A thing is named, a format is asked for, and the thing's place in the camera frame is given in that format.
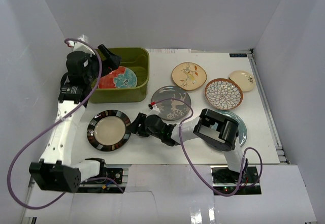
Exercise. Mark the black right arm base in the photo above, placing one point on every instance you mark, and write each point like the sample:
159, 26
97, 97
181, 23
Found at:
226, 181

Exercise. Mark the small cream flower plate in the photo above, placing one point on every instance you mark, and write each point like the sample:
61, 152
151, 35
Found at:
243, 79

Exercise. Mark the light blue ceramic plate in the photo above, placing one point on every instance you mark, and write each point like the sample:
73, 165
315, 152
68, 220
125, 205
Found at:
243, 133

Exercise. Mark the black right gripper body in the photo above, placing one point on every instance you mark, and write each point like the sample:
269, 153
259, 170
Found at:
143, 130

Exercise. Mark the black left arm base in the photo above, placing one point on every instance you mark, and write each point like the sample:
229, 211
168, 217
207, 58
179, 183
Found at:
114, 183

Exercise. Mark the dark rimmed cream plate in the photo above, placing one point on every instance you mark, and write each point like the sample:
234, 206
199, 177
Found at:
108, 130

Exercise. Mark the white paper sheets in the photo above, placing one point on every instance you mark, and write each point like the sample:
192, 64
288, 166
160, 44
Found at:
168, 50

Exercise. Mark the red and teal floral plate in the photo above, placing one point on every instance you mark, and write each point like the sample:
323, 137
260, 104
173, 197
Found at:
122, 77

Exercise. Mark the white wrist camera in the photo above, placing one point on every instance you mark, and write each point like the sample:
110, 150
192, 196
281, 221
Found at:
154, 110
81, 47

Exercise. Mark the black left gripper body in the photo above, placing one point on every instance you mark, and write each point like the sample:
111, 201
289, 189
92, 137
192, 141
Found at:
102, 62

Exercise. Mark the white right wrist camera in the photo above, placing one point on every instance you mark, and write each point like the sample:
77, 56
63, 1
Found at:
154, 110

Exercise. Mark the grey reindeer snowflake plate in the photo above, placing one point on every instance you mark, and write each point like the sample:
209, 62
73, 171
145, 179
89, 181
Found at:
172, 102

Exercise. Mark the beige bird branch plate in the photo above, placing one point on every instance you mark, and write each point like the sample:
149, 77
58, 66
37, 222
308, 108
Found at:
189, 76

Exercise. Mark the brown rimmed petal pattern bowl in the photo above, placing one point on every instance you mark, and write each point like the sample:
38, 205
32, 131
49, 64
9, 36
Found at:
223, 94

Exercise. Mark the olive green plastic bin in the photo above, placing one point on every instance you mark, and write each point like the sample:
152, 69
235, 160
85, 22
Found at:
136, 59

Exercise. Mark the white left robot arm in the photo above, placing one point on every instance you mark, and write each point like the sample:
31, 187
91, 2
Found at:
54, 170

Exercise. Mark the blue label sticker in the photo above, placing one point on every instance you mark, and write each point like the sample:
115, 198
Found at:
238, 55

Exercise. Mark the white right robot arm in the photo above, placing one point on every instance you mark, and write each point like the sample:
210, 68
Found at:
216, 130

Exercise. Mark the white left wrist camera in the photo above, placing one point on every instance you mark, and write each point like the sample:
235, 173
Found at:
81, 47

